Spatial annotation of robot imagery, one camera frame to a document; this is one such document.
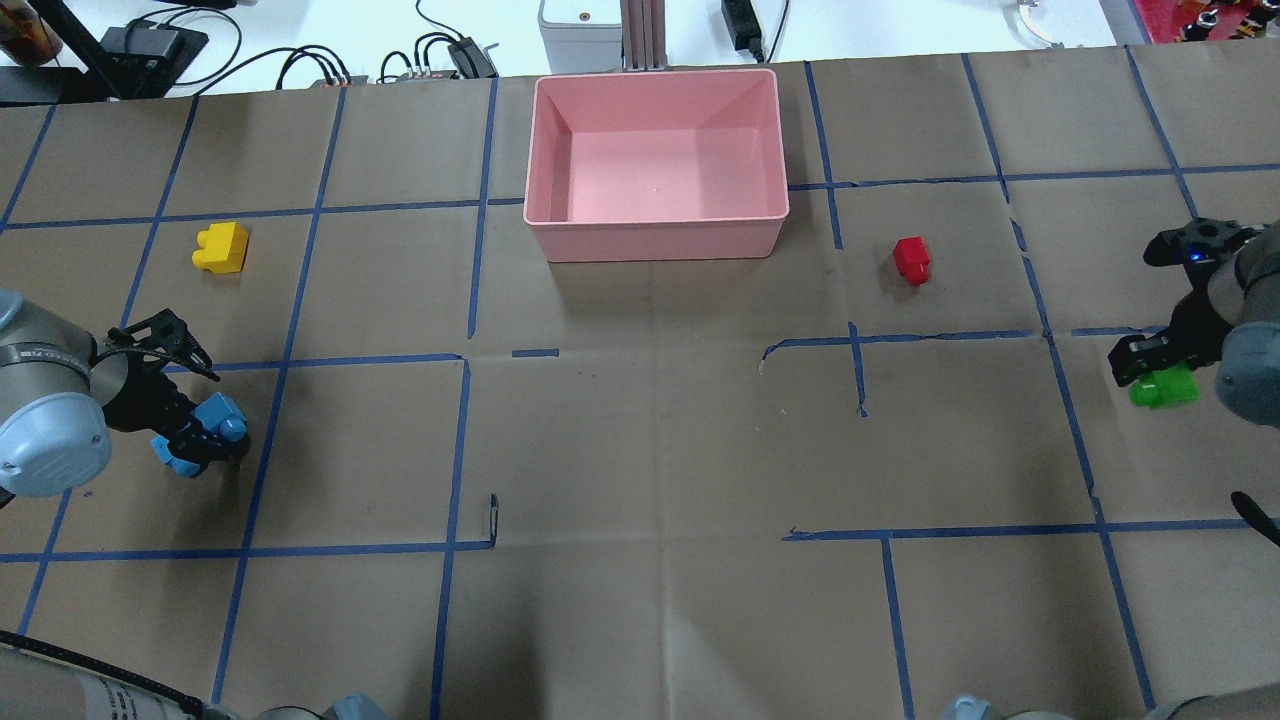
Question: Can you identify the black usb hub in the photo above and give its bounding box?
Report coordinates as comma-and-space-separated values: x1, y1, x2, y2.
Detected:
449, 37, 499, 79

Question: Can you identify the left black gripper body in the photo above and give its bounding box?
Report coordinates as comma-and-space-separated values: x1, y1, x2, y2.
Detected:
95, 320, 201, 436

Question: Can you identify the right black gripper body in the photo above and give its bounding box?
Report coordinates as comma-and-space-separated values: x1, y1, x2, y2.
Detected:
1143, 218, 1263, 363

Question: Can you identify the green two-stud toy block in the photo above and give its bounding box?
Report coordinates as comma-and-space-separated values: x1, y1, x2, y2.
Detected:
1128, 363, 1201, 410

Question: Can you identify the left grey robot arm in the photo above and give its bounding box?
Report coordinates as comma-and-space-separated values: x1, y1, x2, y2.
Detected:
1, 290, 250, 502

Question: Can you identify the aluminium extrusion post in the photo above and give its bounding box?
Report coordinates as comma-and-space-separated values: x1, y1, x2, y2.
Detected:
620, 0, 668, 72

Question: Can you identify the black box device left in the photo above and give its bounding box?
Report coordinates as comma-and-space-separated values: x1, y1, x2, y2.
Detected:
100, 20, 209, 83

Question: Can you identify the pink plastic box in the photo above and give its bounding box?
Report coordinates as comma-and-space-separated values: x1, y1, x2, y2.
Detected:
524, 67, 790, 263

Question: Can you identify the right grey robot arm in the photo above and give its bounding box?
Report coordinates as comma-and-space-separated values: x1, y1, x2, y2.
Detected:
1107, 218, 1279, 427

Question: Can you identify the black power adapter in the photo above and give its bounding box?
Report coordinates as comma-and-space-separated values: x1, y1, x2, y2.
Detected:
719, 0, 765, 64

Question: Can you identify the yellow toy block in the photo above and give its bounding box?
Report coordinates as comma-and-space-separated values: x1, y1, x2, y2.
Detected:
191, 222, 250, 275

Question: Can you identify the white grey device box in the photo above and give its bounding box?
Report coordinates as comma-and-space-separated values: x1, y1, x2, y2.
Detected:
538, 1, 623, 74

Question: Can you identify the red toy block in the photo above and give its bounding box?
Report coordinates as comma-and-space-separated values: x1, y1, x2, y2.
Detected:
892, 236, 932, 287

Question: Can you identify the blue three-stud toy block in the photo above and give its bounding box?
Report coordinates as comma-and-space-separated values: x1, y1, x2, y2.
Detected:
150, 393, 250, 478

